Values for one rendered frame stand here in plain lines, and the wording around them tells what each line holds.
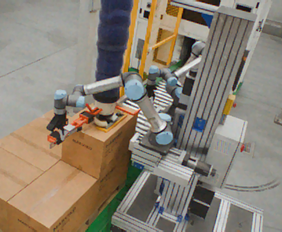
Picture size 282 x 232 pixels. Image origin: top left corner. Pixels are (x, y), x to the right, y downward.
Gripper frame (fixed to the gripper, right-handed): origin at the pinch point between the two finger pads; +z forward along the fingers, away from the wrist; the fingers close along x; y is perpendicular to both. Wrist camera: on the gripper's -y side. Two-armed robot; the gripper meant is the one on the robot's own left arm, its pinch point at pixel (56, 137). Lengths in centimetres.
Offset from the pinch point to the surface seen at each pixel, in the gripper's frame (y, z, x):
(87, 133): 32.9, 13.0, -3.5
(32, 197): -14, 53, 10
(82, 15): 166, -31, 107
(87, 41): 166, -2, 97
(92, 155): 32.0, 30.6, -10.7
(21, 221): -28, 66, 7
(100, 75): 50, -30, 2
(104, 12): 50, -78, 4
